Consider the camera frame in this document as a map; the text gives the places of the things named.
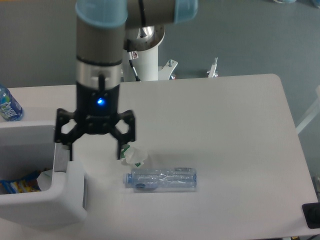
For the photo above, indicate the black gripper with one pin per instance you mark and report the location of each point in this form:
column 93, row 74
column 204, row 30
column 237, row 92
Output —
column 96, row 113

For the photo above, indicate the white push-lid trash can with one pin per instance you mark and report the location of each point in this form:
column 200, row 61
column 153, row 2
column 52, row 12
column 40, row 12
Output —
column 28, row 147

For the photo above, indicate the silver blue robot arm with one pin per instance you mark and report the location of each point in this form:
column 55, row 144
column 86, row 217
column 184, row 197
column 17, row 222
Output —
column 101, row 26

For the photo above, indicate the crumpled white green wrapper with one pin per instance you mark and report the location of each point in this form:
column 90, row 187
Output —
column 133, row 156

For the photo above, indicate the blue labelled drink bottle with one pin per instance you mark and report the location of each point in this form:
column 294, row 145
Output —
column 10, row 109

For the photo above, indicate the colourful snack wrapper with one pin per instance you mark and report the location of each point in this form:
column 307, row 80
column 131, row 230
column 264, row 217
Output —
column 25, row 184

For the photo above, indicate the clear empty plastic bottle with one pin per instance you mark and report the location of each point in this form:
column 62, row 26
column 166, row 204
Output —
column 151, row 179

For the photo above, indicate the black device at table edge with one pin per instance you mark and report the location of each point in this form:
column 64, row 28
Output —
column 311, row 213

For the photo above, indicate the white table leg frame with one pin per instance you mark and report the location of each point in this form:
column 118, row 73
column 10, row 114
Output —
column 309, row 114

